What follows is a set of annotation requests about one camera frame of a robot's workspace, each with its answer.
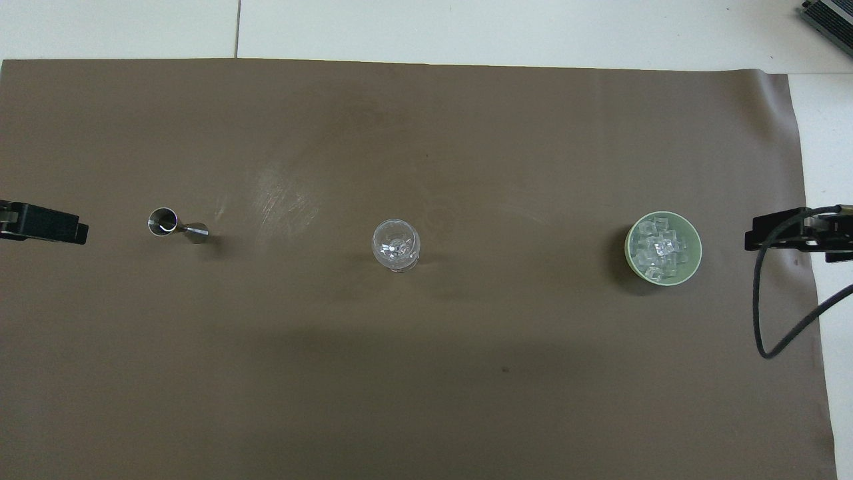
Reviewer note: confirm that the clear wine glass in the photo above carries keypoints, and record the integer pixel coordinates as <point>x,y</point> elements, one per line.
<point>395,244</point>

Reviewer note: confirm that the clear ice cube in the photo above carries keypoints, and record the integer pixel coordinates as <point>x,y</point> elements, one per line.
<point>648,230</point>
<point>646,257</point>
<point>676,265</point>
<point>666,248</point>

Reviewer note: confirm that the steel double-ended jigger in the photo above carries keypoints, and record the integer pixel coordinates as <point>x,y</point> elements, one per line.
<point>162,222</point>

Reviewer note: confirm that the green bowl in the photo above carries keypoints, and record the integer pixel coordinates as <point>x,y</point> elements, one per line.
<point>694,256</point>

